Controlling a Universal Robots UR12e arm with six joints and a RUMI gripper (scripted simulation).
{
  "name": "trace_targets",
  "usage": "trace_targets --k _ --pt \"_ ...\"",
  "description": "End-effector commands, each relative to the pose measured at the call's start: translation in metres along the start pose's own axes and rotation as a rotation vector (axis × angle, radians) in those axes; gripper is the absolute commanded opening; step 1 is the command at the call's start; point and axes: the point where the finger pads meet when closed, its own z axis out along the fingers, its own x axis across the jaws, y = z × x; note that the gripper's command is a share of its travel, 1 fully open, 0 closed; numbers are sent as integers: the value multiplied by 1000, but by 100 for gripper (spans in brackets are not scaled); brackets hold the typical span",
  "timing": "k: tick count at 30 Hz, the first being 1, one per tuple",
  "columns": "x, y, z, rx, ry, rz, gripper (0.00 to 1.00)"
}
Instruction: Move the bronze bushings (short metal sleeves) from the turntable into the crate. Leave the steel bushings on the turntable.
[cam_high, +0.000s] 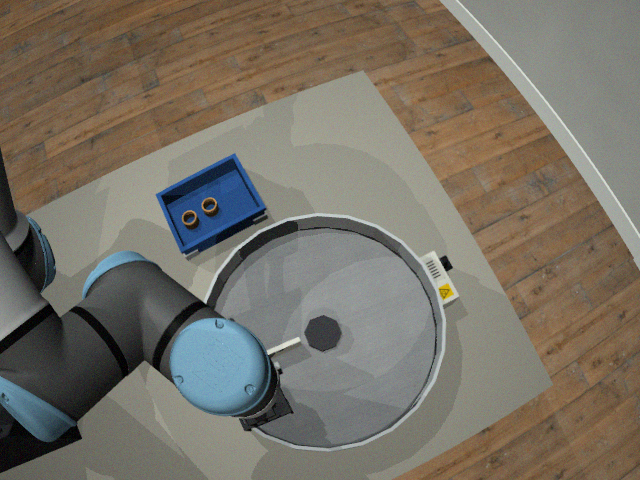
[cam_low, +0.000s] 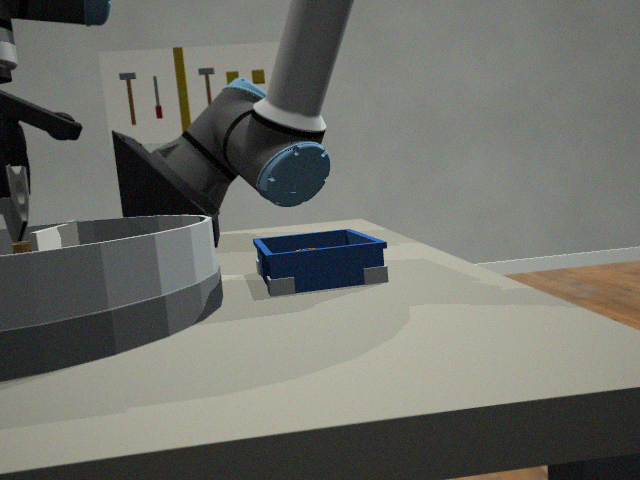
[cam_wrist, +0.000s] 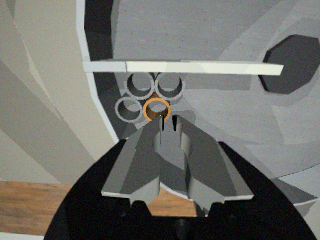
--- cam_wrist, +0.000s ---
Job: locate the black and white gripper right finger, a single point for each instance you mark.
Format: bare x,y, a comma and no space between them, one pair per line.
217,173

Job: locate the grey metal bushing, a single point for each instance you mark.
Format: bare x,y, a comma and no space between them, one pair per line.
126,115
170,95
133,91

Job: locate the bronze bushing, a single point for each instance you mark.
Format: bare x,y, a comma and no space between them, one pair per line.
149,114

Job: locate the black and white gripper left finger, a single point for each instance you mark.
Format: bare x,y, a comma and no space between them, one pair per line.
129,171

